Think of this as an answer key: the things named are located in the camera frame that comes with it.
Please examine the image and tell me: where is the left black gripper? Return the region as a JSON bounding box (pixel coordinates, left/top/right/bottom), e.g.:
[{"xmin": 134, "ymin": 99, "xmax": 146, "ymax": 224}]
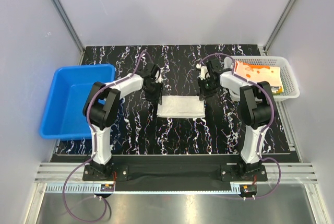
[{"xmin": 144, "ymin": 80, "xmax": 163, "ymax": 104}]

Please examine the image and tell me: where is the grey white towel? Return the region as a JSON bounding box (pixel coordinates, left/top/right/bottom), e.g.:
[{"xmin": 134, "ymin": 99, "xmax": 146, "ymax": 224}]
[{"xmin": 157, "ymin": 96, "xmax": 205, "ymax": 119}]

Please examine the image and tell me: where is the cream orange patterned towel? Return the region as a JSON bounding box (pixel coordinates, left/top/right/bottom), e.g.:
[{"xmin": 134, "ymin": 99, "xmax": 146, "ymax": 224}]
[{"xmin": 234, "ymin": 61, "xmax": 281, "ymax": 86}]

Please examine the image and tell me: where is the green microfiber towel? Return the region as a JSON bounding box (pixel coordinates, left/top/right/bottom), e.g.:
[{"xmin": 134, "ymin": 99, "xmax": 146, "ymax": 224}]
[{"xmin": 275, "ymin": 79, "xmax": 284, "ymax": 95}]

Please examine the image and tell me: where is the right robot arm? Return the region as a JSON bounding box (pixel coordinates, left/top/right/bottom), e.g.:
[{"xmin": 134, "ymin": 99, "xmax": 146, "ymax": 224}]
[{"xmin": 196, "ymin": 60, "xmax": 276, "ymax": 181}]

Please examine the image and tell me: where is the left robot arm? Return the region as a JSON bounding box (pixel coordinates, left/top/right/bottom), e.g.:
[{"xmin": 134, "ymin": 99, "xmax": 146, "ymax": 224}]
[{"xmin": 82, "ymin": 63, "xmax": 163, "ymax": 180}]

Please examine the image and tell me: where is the white perforated plastic basket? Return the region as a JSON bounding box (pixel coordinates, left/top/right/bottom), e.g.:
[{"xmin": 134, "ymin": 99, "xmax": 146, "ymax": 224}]
[{"xmin": 219, "ymin": 56, "xmax": 300, "ymax": 102}]

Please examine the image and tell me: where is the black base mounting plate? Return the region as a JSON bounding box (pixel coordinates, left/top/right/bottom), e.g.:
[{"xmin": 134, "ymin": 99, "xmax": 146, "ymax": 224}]
[{"xmin": 83, "ymin": 155, "xmax": 268, "ymax": 193}]

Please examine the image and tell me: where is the blue plastic bin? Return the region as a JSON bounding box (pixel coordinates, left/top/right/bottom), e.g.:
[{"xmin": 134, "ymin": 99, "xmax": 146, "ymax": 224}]
[{"xmin": 39, "ymin": 64, "xmax": 115, "ymax": 140}]

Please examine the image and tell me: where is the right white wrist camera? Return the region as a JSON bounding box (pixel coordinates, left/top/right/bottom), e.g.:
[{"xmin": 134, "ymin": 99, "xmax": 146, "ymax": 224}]
[{"xmin": 196, "ymin": 64, "xmax": 210, "ymax": 80}]

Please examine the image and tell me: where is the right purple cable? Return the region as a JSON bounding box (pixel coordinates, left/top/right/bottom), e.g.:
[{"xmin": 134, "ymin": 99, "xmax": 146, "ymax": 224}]
[{"xmin": 198, "ymin": 53, "xmax": 281, "ymax": 200}]

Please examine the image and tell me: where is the aluminium frame rail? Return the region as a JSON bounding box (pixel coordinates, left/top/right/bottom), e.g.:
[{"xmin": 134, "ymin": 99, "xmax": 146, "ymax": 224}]
[{"xmin": 34, "ymin": 163, "xmax": 318, "ymax": 195}]

